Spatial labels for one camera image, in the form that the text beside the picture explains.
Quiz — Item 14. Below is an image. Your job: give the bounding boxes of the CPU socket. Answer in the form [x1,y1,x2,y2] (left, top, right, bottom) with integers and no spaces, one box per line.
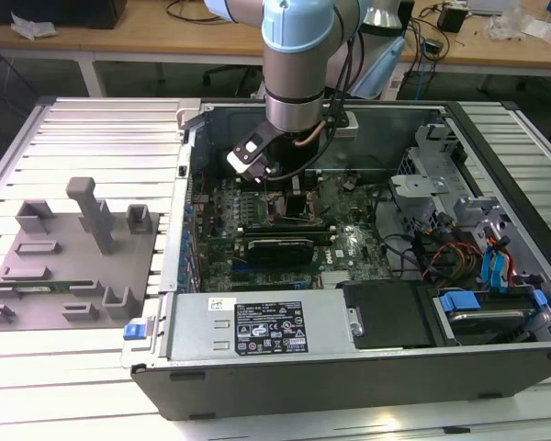
[265,189,321,227]

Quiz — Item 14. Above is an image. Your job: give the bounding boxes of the black RAM slot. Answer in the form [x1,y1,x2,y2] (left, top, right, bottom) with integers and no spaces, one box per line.
[237,221,337,232]

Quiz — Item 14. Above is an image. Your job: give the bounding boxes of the black graphics card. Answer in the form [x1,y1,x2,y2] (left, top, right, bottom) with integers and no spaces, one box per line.
[245,236,316,268]

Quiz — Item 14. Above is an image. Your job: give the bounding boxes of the green motherboard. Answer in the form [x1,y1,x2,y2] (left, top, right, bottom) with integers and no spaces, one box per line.
[183,169,396,294]

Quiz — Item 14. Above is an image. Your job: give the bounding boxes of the black office chair base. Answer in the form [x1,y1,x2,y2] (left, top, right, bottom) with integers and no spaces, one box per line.
[201,63,264,100]

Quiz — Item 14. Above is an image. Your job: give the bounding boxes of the metal disk bay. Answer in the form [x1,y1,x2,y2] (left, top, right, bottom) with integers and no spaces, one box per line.
[388,121,472,233]

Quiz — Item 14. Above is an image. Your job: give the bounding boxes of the silver chipset heat sink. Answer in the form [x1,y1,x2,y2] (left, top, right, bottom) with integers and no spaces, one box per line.
[320,269,351,289]

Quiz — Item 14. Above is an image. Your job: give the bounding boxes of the black plastic shroud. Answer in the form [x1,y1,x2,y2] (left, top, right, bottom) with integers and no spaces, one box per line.
[338,279,440,351]

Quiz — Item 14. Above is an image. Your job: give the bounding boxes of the black tower box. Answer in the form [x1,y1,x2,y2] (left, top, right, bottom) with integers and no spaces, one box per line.
[397,0,417,34]

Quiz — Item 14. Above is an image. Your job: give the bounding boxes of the silver power supply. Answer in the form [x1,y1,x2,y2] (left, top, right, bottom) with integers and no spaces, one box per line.
[164,292,355,365]

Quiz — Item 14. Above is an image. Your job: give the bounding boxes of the small black cube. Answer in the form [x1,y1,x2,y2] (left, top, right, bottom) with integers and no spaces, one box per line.
[437,6,468,34]

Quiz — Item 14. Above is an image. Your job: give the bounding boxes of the hard disk in blue carrier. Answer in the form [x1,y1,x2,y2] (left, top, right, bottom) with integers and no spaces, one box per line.
[433,288,550,348]

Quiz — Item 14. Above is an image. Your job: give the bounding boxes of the black PC case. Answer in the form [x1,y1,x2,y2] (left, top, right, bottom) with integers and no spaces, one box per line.
[120,97,551,422]

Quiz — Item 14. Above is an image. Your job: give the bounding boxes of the light wooden desk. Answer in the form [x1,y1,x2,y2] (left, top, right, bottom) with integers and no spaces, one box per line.
[0,0,551,98]

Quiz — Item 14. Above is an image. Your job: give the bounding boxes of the blue case latch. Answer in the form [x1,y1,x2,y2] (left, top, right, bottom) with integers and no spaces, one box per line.
[122,322,147,342]

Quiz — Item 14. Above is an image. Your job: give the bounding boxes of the grey parts rack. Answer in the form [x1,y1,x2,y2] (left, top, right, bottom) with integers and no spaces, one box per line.
[0,175,161,333]

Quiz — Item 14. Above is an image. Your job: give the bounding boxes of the clear plastic bag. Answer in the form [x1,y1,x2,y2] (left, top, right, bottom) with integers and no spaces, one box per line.
[484,6,536,43]

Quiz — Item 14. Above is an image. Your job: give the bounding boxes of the grey flat device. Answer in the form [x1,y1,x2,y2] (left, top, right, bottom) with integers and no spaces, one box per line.
[467,0,521,13]

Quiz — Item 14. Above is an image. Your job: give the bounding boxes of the large black box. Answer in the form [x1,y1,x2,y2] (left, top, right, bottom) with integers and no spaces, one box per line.
[0,0,129,29]

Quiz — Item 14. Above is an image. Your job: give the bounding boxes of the white open box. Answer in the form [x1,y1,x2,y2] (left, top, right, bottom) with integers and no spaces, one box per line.
[522,17,551,50]

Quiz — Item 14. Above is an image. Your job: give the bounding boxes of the crumpled white paper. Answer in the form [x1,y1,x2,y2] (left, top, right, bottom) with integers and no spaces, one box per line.
[9,11,57,39]

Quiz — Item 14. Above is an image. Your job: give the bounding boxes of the white camera on black mount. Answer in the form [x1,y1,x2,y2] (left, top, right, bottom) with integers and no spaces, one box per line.
[226,130,273,183]

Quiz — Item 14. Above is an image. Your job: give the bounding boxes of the small white camera box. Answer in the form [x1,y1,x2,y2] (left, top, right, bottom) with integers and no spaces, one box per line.
[334,112,360,138]

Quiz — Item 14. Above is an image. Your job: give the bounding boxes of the grey case handle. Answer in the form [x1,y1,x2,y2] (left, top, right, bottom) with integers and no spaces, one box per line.
[174,97,203,132]

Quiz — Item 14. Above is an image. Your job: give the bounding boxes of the black wire bundle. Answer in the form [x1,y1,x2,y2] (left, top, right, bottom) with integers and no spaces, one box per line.
[378,183,442,281]

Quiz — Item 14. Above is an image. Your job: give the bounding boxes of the red yellow wire bundle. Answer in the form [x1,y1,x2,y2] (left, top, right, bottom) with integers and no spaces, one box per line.
[422,242,484,282]

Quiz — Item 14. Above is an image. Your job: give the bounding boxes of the blue flat wire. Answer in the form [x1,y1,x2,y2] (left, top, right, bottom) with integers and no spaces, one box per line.
[494,236,512,295]
[480,236,497,295]

